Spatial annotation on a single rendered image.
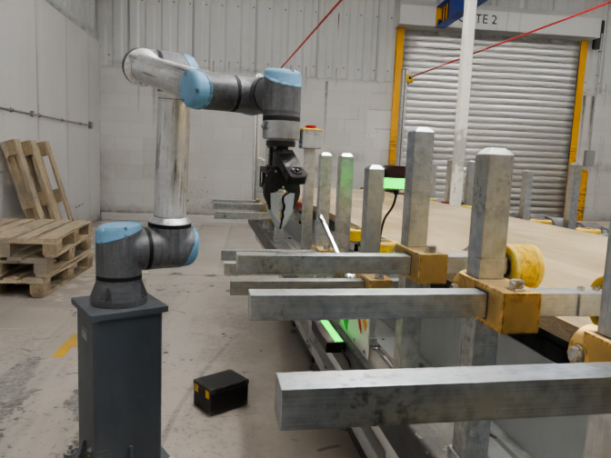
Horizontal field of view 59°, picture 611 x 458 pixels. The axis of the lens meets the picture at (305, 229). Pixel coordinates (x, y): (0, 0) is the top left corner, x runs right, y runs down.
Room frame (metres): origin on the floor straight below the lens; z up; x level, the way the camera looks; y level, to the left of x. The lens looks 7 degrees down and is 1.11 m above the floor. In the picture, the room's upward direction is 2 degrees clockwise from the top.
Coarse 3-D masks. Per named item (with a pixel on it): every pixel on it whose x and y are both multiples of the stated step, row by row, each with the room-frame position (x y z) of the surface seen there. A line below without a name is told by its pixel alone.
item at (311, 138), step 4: (300, 128) 1.95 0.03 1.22; (304, 128) 1.90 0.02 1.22; (308, 128) 1.91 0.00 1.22; (312, 128) 1.91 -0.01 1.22; (316, 128) 1.91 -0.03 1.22; (320, 128) 1.92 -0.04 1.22; (304, 132) 1.90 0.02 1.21; (308, 132) 1.91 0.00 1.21; (312, 132) 1.91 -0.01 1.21; (316, 132) 1.91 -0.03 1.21; (320, 132) 1.91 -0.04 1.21; (304, 136) 1.90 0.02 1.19; (308, 136) 1.91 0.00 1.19; (312, 136) 1.91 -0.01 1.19; (316, 136) 1.91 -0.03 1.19; (320, 136) 1.91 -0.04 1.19; (300, 140) 1.93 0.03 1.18; (304, 140) 1.90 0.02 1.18; (308, 140) 1.91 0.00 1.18; (312, 140) 1.91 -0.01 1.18; (316, 140) 1.91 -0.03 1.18; (320, 140) 1.91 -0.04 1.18; (304, 144) 1.90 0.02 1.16; (308, 144) 1.91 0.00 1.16; (312, 144) 1.91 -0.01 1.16; (316, 144) 1.91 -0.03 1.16; (320, 144) 1.91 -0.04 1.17; (304, 148) 1.95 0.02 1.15; (308, 148) 1.92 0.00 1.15; (312, 148) 1.91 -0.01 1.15; (316, 148) 1.91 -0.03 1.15; (320, 148) 1.91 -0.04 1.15
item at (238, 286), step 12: (240, 288) 1.09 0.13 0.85; (252, 288) 1.09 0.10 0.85; (264, 288) 1.10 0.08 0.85; (276, 288) 1.10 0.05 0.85; (288, 288) 1.11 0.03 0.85; (300, 288) 1.11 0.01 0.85; (312, 288) 1.12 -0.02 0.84; (324, 288) 1.12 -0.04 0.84; (336, 288) 1.13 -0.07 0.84; (348, 288) 1.13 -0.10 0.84; (360, 288) 1.14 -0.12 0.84
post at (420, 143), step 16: (416, 128) 0.94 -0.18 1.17; (416, 144) 0.93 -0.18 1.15; (432, 144) 0.94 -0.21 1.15; (416, 160) 0.93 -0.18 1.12; (432, 160) 0.94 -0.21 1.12; (416, 176) 0.93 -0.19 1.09; (416, 192) 0.93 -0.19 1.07; (416, 208) 0.93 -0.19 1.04; (416, 224) 0.93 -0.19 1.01; (416, 240) 0.93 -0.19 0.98; (400, 320) 0.94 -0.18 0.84; (416, 320) 0.93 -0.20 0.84; (400, 336) 0.94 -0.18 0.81; (416, 336) 0.93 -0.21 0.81; (400, 352) 0.93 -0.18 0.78; (416, 352) 0.94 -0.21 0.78; (400, 368) 0.93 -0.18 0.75
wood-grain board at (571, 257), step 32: (352, 192) 3.73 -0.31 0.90; (352, 224) 1.87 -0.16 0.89; (384, 224) 1.85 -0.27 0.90; (448, 224) 1.93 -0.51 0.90; (512, 224) 2.02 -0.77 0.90; (544, 224) 2.07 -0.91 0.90; (544, 256) 1.31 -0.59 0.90; (576, 256) 1.33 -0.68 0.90; (544, 320) 0.80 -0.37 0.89; (576, 320) 0.76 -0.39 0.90
